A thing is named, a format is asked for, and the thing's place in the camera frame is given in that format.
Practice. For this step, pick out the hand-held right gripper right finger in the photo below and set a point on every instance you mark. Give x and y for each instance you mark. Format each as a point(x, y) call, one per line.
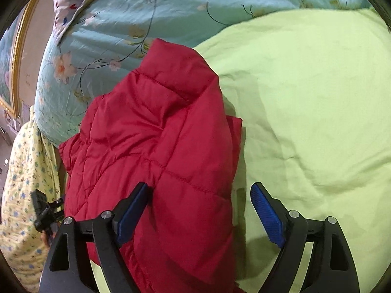
point(268, 216)

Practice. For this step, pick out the light green bed sheet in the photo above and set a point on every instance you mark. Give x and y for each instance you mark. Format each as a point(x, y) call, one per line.
point(305, 113)

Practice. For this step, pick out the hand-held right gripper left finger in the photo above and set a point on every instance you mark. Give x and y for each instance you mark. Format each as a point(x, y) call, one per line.
point(131, 210)

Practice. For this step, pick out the red quilted jacket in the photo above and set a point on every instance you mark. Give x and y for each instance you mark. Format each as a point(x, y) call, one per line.
point(152, 134)

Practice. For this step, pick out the yellow printed blanket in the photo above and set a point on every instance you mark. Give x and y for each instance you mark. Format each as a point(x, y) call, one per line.
point(24, 195)

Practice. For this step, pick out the white floral pillow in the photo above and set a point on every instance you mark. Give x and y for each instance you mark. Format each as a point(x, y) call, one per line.
point(68, 0)

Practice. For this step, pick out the gold picture frame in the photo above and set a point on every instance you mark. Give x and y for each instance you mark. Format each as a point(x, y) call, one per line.
point(16, 67)

